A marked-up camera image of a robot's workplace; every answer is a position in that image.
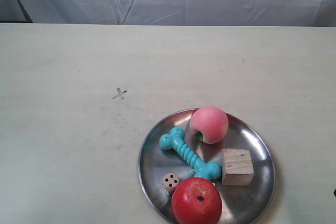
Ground large round metal plate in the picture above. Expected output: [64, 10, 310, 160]
[138, 109, 276, 223]

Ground pink toy peach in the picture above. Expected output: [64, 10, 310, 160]
[190, 106, 229, 144]

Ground teal rubber bone toy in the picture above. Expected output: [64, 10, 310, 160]
[159, 127, 222, 180]

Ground small wooden die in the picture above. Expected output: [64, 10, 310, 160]
[161, 173, 180, 196]

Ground light wooden cube block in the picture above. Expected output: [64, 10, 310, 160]
[221, 148, 255, 186]

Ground red toy apple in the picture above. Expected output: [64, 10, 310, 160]
[172, 177, 222, 223]

